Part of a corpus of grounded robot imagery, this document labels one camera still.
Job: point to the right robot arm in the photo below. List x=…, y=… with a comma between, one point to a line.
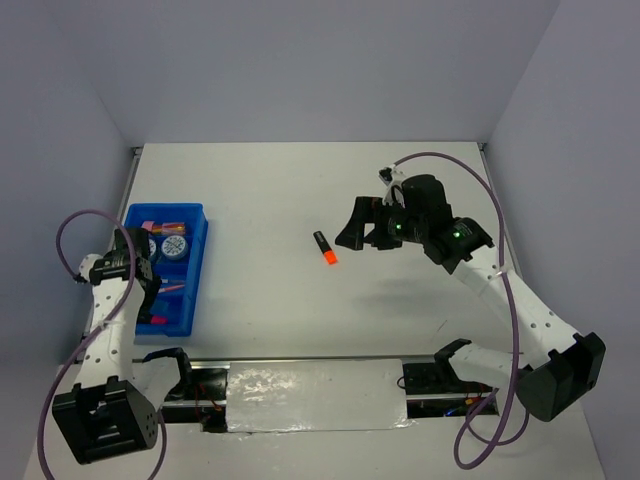
x=554, y=365

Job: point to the blue plastic bin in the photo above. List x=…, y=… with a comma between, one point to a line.
x=182, y=303

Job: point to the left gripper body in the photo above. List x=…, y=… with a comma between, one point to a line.
x=149, y=297

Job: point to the orange-capped black highlighter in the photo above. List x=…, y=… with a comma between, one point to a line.
x=325, y=248

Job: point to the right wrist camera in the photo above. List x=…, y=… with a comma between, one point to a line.
x=391, y=175

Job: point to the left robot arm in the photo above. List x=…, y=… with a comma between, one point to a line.
x=113, y=406

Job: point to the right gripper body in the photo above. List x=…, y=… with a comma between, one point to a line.
x=390, y=224

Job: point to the blue white round jar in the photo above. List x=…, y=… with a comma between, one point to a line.
x=153, y=250

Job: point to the pink pen bundle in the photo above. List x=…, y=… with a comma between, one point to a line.
x=165, y=229

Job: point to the orange clear pen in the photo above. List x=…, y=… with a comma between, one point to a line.
x=171, y=288

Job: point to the blue-capped black highlighter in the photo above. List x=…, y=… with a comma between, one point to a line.
x=160, y=305

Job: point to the silver taped plate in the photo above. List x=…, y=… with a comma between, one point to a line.
x=314, y=396

